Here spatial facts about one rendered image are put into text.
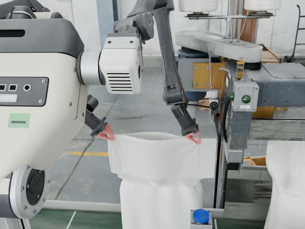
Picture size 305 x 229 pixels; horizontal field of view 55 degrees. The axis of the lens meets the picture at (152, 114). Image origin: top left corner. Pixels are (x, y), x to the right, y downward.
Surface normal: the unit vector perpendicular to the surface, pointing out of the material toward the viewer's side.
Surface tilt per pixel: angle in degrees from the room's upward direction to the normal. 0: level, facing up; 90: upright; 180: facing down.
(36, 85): 50
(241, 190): 90
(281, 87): 90
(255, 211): 90
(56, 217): 0
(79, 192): 0
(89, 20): 90
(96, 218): 0
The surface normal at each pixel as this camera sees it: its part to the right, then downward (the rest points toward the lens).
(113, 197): -0.03, -0.91
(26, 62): -0.10, -0.27
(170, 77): -0.33, 0.06
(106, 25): -0.11, 0.41
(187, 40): -0.84, 0.24
